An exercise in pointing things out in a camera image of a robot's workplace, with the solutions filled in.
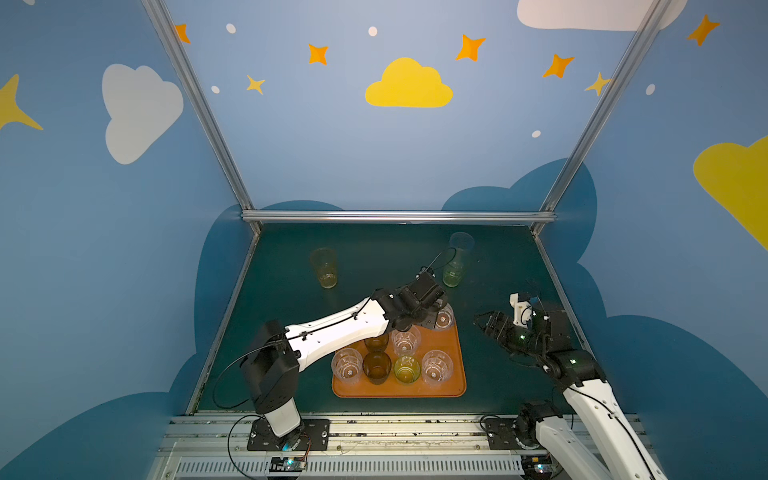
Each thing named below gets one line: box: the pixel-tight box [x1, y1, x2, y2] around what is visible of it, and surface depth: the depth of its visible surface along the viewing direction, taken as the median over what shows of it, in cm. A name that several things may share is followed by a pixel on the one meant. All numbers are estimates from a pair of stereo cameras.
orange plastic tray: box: [331, 324, 467, 399], surface depth 84 cm
